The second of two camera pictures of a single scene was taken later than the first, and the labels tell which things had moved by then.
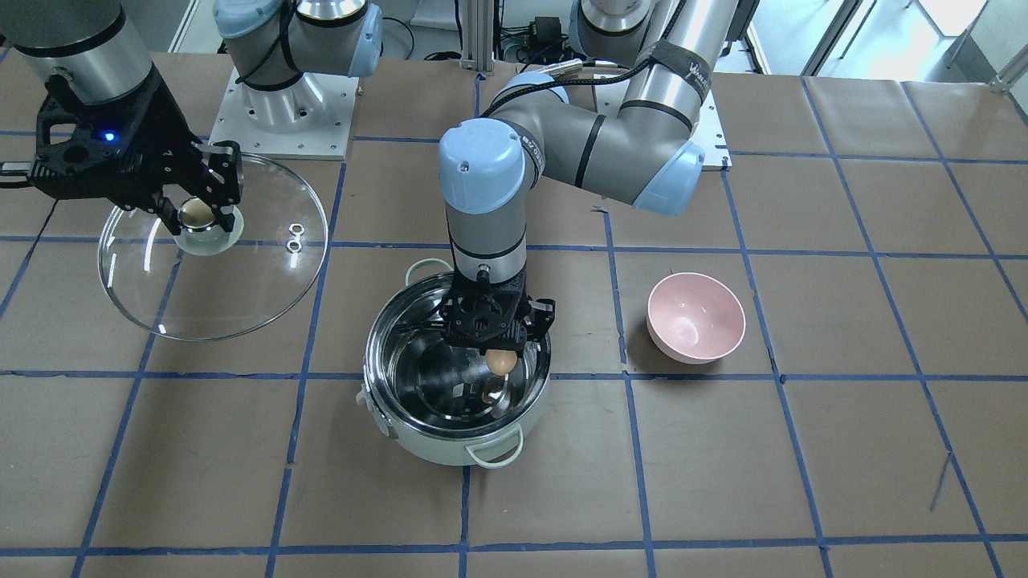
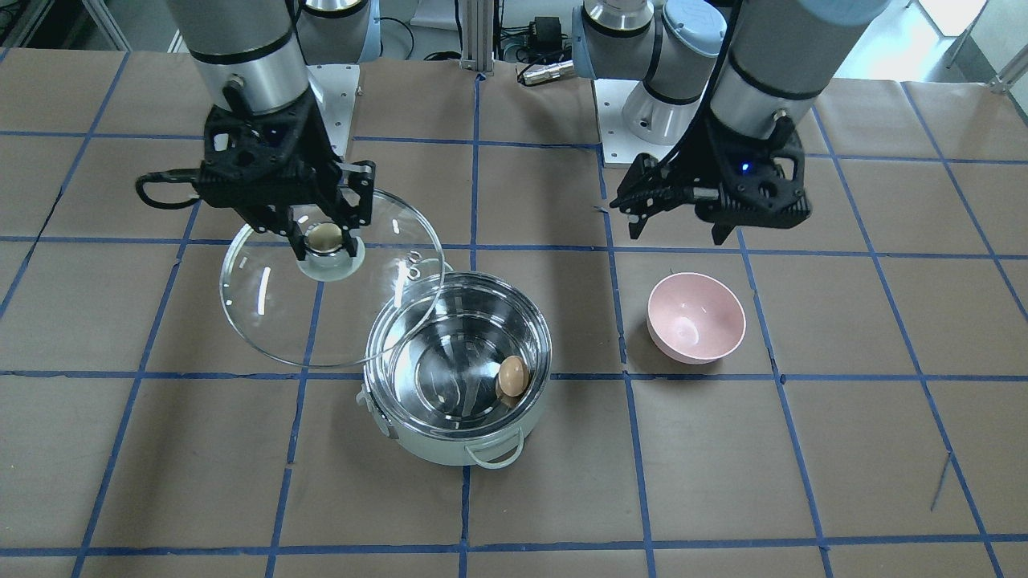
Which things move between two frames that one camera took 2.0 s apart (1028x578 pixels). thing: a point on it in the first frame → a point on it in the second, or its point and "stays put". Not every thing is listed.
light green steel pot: [438, 399] stays put
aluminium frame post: [478, 36] stays put
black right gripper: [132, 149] → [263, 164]
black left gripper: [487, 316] → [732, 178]
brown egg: [501, 361] → [513, 376]
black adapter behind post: [547, 30] stays put
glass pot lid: [208, 284] → [331, 309]
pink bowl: [694, 319] stays put
